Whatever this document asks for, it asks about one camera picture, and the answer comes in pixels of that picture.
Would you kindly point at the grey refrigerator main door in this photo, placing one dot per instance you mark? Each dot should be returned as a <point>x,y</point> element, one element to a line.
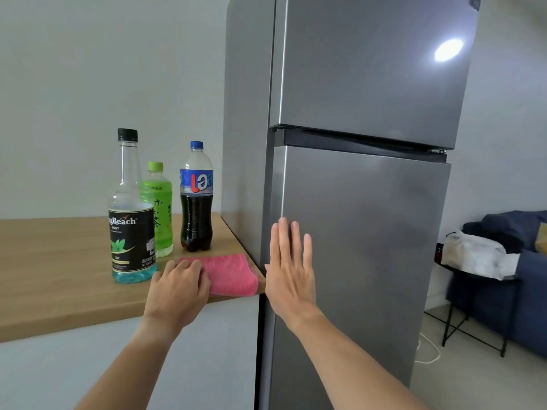
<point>367,230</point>

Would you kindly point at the person's left hand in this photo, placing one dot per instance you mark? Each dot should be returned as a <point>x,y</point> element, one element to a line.
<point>175,290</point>

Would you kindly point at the clear syrup bottle black label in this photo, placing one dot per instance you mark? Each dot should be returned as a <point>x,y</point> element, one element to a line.
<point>130,234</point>

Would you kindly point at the person's left fingers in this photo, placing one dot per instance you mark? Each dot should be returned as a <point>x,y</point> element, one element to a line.
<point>194,273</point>

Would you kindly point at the grey two-door refrigerator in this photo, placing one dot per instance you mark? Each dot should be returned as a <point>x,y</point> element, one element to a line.
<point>243,123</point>

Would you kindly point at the person's right forearm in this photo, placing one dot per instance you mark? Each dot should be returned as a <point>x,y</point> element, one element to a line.
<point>346,367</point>

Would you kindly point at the person's right thumb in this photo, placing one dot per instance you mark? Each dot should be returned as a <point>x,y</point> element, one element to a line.
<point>269,281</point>

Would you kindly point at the black round side table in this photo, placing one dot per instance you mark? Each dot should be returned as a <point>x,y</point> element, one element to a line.
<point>478,281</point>

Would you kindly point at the cola bottle blue label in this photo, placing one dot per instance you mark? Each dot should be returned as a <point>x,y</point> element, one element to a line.
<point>196,209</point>

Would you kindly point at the grey refrigerator freezer door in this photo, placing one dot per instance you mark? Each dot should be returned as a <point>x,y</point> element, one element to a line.
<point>363,59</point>

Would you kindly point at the black garment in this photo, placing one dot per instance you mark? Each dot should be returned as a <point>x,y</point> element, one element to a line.
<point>504,241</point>

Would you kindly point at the pink cleaning cloth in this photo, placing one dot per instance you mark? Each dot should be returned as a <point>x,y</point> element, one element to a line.
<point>233,273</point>

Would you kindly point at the dark blue sofa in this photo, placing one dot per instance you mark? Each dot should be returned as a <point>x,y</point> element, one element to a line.
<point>530,303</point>

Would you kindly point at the yellow cushion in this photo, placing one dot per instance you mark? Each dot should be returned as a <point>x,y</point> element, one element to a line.
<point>542,239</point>

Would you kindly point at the green tea bottle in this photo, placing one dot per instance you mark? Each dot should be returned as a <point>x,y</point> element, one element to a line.
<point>163,226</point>

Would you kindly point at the person's right middle finger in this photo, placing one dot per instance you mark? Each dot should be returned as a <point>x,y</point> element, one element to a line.
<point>285,243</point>

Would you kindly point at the person's right hand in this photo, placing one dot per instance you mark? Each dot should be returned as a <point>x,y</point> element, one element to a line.
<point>290,290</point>

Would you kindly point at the white plastic bag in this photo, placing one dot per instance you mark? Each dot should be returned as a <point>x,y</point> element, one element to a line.
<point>474,254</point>

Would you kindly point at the person's left forearm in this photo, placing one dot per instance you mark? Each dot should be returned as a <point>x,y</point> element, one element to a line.
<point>128,371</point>

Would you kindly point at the person's right little finger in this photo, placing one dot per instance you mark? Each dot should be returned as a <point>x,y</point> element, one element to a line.
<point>306,256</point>

